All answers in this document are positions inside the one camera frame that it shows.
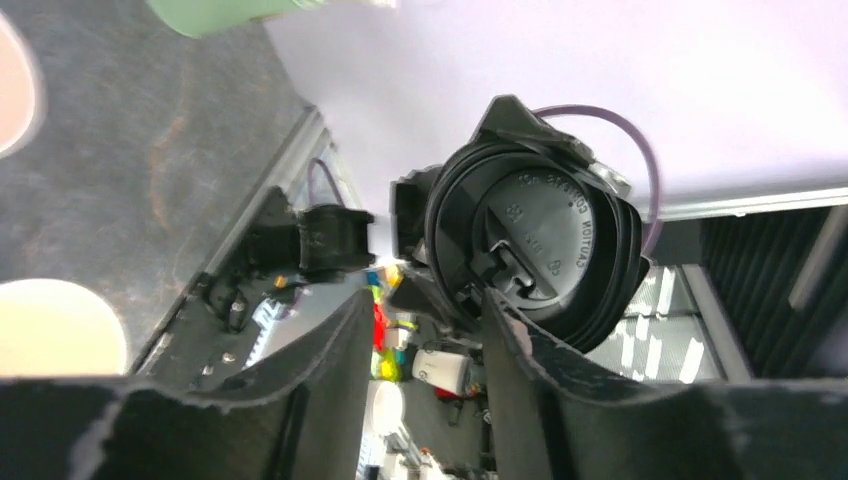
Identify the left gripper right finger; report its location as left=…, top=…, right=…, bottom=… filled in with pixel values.
left=482, top=289, right=847, bottom=479

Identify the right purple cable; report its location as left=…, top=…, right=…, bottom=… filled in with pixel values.
left=533, top=103, right=664, bottom=256

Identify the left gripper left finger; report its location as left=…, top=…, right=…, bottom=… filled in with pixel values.
left=1, top=290, right=373, bottom=479

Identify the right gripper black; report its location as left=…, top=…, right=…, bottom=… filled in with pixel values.
left=391, top=95, right=631, bottom=265

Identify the green cup holder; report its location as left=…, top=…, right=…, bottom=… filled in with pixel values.
left=148, top=0, right=325, bottom=38

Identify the white paper cup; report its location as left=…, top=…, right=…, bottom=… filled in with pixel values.
left=1, top=12, right=47, bottom=158
left=1, top=278, right=130, bottom=378

